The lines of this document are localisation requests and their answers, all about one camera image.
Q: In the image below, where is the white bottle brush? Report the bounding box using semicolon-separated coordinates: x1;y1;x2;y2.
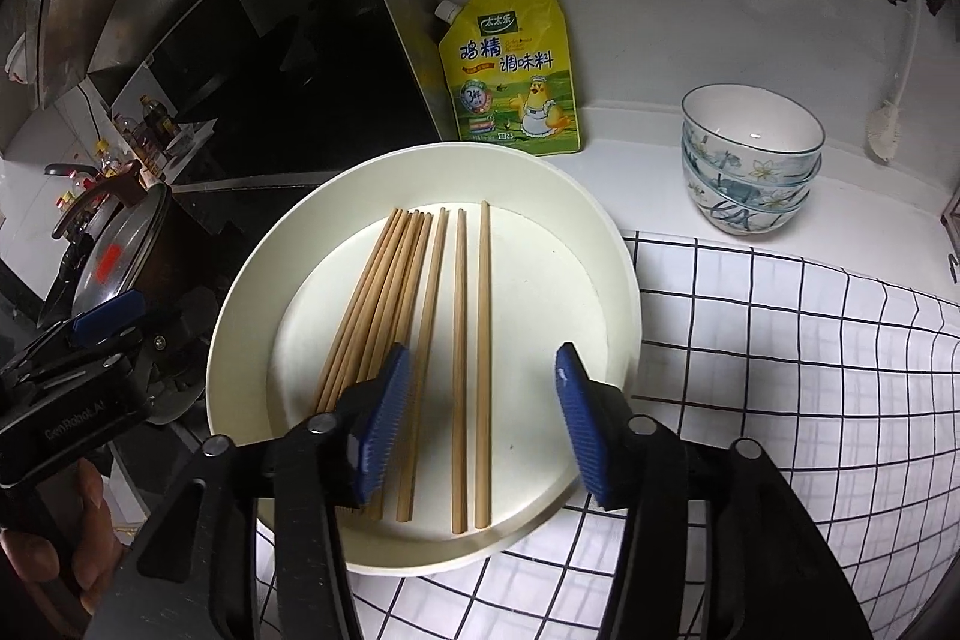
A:
865;0;922;163

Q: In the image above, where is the row of condiment bottles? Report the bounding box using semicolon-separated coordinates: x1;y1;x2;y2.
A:
56;92;185;214

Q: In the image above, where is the white black-grid cloth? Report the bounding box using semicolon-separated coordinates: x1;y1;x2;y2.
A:
251;227;960;640

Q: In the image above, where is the pile of wooden chopsticks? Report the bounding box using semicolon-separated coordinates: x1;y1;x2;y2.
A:
307;201;492;532

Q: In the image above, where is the floral ceramic bowl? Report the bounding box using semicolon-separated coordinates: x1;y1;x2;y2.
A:
688;182;815;238
681;83;826;187
682;156;822;214

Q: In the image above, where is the person's left hand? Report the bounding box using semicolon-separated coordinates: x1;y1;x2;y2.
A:
0;458;130;605

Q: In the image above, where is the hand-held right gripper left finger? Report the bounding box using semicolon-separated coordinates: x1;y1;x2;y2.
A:
96;342;413;640

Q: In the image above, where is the round white tray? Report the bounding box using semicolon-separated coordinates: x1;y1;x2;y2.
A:
206;143;644;577

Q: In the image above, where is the yellow seasoning pouch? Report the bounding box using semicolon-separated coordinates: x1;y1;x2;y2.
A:
433;0;578;157

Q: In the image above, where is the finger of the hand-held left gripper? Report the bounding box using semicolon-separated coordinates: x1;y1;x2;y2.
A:
130;301;206;380
0;288;149;380

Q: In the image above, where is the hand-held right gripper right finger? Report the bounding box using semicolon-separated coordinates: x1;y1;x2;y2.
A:
553;342;872;640

